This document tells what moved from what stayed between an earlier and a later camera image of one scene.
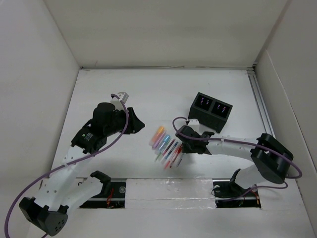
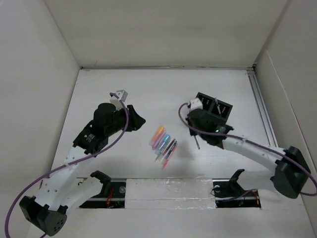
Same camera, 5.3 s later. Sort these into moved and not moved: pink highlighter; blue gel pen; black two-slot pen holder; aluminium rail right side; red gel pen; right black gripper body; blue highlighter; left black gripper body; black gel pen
Moved: red gel pen; black gel pen; right black gripper body
Not moved: black two-slot pen holder; pink highlighter; left black gripper body; aluminium rail right side; blue highlighter; blue gel pen
